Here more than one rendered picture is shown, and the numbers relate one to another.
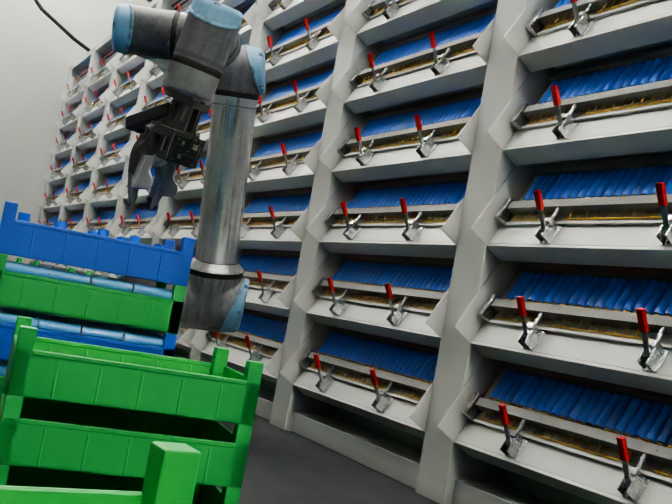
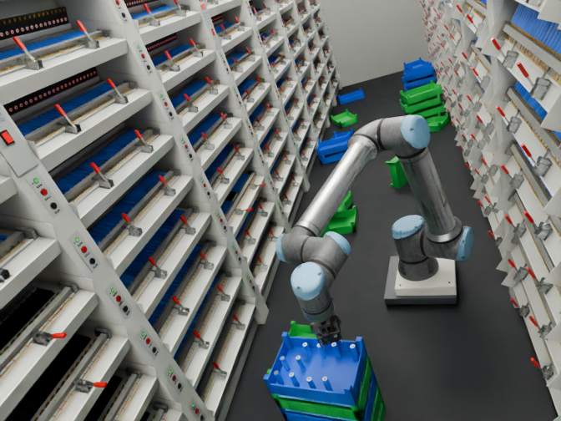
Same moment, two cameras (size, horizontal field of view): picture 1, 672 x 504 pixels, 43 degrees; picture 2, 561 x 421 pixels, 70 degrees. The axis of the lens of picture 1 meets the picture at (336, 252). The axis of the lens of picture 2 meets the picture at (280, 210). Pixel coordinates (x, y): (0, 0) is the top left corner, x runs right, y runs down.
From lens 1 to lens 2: 1.53 m
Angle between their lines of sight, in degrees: 59
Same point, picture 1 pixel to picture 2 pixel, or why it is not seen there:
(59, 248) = (292, 393)
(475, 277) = not seen: outside the picture
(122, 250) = (318, 393)
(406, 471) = not seen: outside the picture
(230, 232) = (440, 220)
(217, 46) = (313, 305)
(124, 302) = (330, 409)
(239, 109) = (412, 164)
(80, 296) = (310, 407)
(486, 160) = not seen: outside the picture
